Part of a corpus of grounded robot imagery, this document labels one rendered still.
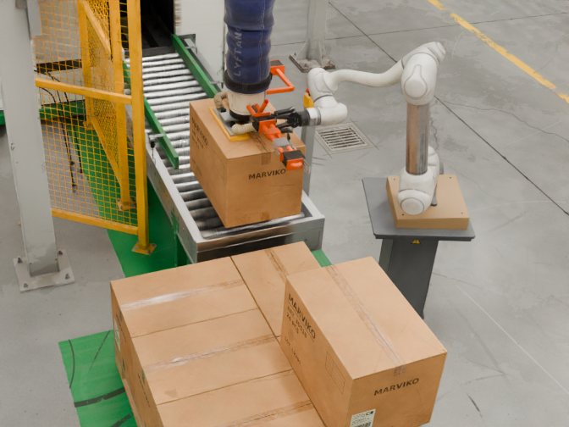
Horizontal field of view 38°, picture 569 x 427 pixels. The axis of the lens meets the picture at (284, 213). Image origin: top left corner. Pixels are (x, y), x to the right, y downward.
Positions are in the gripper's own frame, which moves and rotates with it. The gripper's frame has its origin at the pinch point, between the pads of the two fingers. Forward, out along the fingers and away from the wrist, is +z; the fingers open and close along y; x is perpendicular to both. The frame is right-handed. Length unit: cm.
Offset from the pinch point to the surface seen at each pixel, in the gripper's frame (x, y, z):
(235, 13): 21, -46, 9
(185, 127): 117, 66, 3
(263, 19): 17.0, -43.9, -3.1
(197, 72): 171, 57, -21
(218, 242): -4, 62, 23
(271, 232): -4, 62, -5
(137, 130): 73, 37, 44
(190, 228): 10, 61, 34
